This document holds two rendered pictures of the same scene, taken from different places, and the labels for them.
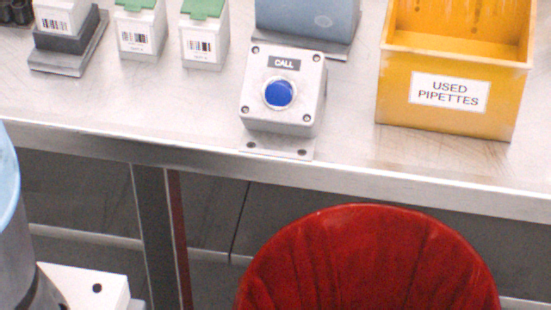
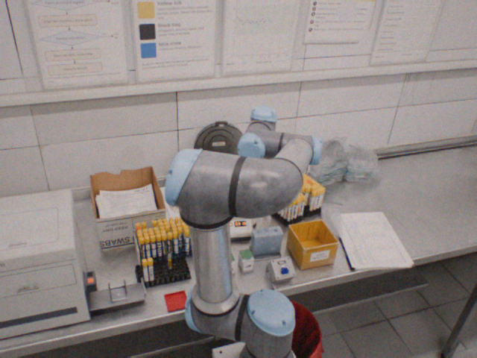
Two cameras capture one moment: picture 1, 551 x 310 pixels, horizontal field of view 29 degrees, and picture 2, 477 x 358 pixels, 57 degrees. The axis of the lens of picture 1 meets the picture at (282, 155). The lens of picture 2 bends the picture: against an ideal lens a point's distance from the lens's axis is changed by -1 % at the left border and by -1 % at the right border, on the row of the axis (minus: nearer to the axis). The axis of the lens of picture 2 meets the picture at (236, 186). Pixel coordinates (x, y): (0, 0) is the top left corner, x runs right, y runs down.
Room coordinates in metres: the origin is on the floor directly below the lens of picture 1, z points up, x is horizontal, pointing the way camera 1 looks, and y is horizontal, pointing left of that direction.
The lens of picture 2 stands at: (-0.13, 0.68, 1.97)
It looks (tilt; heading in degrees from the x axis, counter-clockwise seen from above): 35 degrees down; 329
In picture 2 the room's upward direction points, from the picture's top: 3 degrees clockwise
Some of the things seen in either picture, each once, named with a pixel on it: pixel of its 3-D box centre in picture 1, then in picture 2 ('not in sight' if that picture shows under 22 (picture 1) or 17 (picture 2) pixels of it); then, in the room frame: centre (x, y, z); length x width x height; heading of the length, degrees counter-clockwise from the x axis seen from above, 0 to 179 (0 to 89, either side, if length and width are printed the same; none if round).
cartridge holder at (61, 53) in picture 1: (68, 31); not in sight; (0.81, 0.22, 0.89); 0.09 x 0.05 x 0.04; 167
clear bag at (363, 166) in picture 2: not in sight; (361, 160); (1.09, -0.70, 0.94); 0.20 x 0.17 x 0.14; 54
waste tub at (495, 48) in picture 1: (455, 48); (311, 244); (0.75, -0.16, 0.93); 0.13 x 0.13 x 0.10; 79
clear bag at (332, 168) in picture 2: not in sight; (324, 157); (1.15, -0.53, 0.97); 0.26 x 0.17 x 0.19; 94
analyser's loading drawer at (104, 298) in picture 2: not in sight; (110, 294); (0.83, 0.52, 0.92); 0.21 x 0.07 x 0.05; 79
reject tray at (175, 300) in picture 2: not in sight; (177, 300); (0.76, 0.34, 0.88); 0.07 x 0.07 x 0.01; 79
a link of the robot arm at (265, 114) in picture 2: not in sight; (262, 127); (0.84, 0.03, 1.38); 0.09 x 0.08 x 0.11; 135
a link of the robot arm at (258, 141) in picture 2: not in sight; (260, 143); (0.76, 0.08, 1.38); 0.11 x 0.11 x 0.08; 45
